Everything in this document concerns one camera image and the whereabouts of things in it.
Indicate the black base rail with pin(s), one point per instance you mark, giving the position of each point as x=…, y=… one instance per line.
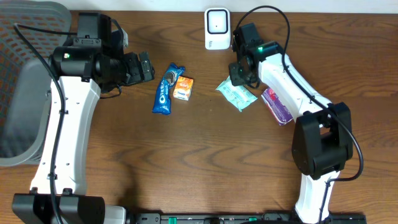
x=156, y=218

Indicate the blue Oreo cookie pack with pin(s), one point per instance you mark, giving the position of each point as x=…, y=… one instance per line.
x=162, y=103

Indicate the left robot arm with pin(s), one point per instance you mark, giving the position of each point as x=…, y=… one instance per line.
x=58, y=190

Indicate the grey plastic mesh basket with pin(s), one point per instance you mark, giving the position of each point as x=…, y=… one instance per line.
x=25, y=83

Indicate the red purple pad pack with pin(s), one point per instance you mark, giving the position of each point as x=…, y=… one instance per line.
x=277, y=108

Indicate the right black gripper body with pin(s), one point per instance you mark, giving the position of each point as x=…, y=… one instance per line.
x=237, y=73

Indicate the mint green wipes pack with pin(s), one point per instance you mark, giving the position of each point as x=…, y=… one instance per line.
x=239, y=96

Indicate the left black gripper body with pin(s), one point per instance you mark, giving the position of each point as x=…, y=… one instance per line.
x=134, y=70

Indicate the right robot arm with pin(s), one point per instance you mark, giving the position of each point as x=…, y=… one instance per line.
x=322, y=140

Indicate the orange tissue packet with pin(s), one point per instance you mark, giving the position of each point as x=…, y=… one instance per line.
x=183, y=88

